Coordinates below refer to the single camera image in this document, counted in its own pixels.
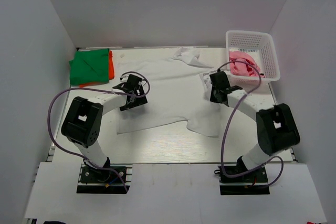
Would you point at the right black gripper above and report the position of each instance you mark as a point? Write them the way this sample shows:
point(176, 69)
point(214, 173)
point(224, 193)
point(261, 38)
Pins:
point(213, 96)

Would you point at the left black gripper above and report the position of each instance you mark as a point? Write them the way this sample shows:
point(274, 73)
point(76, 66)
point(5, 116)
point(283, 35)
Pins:
point(139, 98)

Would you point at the white t shirt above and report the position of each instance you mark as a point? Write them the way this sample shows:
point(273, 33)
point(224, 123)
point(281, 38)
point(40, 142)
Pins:
point(176, 94)

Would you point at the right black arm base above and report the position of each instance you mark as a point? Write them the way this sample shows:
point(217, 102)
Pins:
point(255, 183)

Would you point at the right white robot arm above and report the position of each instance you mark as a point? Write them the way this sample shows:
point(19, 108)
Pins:
point(276, 127)

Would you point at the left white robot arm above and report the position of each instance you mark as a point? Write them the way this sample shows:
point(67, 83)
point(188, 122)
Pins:
point(82, 123)

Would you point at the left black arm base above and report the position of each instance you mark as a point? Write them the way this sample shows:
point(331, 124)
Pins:
point(92, 181)

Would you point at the pink t shirt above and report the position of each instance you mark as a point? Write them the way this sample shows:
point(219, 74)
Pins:
point(242, 64)

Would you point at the orange folded t shirt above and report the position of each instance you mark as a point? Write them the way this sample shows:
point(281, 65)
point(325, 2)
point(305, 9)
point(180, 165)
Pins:
point(112, 66)

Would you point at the green folded t shirt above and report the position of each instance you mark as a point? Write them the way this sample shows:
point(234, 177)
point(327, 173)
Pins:
point(89, 67)

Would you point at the white plastic basket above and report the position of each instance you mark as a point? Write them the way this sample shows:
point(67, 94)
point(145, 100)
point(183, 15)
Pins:
point(260, 46)

